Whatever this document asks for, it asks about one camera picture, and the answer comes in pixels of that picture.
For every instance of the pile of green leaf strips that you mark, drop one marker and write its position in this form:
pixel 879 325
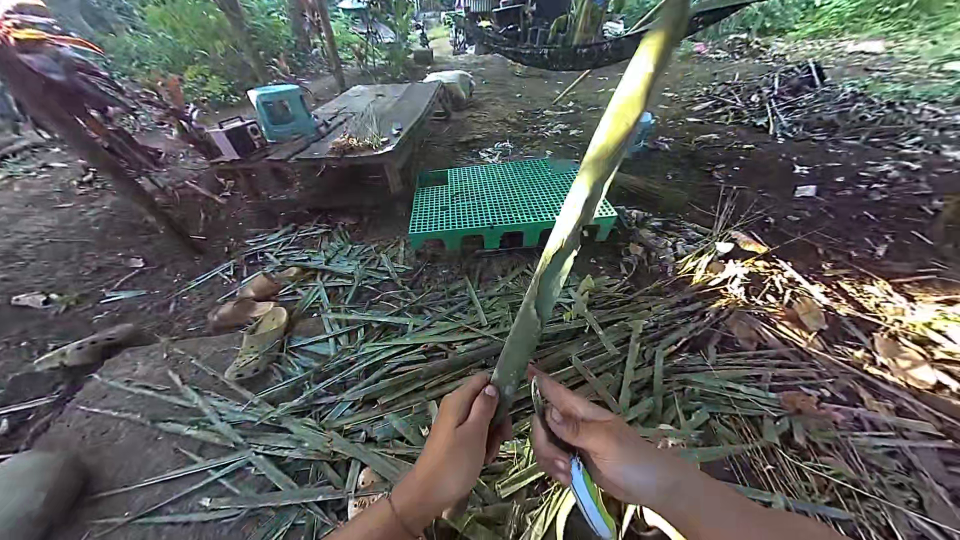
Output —
pixel 420 360

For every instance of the thin bamboo stick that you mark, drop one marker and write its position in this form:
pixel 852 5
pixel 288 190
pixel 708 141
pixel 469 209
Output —
pixel 571 86

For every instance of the person's left forearm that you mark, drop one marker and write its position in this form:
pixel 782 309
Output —
pixel 379 520

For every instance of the pile of dry twigs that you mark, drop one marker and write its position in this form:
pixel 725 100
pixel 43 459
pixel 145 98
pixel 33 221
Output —
pixel 784 97

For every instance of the green plastic grid pallet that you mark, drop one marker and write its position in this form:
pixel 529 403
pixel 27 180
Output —
pixel 504 201

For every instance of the white sack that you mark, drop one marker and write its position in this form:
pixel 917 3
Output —
pixel 453 84

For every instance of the person's left hand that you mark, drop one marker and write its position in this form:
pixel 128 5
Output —
pixel 448 465

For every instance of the person's right hand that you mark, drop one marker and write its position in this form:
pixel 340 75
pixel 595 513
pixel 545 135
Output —
pixel 611 457

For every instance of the person's right forearm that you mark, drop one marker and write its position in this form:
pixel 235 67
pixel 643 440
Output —
pixel 739 516

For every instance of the person's left thumb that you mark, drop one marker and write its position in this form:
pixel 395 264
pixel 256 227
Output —
pixel 484 407

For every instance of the grey clog with holes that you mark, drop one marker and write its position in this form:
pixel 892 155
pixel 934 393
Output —
pixel 88 347

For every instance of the person's legs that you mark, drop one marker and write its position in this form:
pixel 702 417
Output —
pixel 366 496

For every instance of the brown shoe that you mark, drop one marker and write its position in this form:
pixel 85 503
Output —
pixel 238 313
pixel 261 286

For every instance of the slanting wooden pole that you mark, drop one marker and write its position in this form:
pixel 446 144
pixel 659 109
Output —
pixel 94 154

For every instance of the yellowish clog with holes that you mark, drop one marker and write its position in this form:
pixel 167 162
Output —
pixel 258 346

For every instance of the long green plant stalk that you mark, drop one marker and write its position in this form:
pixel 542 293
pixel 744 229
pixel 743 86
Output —
pixel 559 255

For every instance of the person's left fingers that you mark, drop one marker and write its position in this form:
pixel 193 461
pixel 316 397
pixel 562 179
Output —
pixel 498 438

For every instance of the pile of dry brown leaves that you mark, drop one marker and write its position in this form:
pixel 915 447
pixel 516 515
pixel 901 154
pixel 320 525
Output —
pixel 832 330

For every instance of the dark hammock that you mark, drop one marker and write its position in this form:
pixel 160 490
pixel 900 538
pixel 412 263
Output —
pixel 577 55

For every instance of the wooden low table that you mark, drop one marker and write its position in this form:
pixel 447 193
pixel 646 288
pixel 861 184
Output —
pixel 375 120

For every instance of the person's right index finger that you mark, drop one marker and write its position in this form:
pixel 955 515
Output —
pixel 566 394

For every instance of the person's right thumb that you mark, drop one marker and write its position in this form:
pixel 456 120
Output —
pixel 567 428

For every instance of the person's right fingers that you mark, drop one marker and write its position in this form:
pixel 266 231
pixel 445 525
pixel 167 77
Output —
pixel 548 454

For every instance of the person's left index finger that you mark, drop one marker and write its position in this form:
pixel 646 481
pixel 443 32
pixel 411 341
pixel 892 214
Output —
pixel 461 395

